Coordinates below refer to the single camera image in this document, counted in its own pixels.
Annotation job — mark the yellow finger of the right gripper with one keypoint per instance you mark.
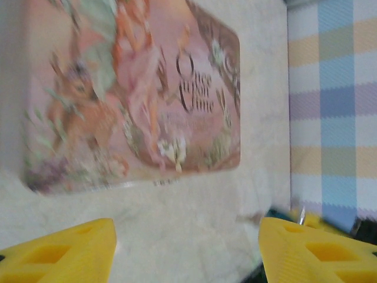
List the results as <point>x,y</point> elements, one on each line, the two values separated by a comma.
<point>321,224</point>

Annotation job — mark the pink illustrated tin box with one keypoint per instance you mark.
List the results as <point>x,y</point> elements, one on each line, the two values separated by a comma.
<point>132,97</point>

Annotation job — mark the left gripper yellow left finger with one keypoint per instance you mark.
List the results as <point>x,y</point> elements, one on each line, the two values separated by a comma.
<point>59,253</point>

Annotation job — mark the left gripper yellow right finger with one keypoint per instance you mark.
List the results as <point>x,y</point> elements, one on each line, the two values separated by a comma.
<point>318,256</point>

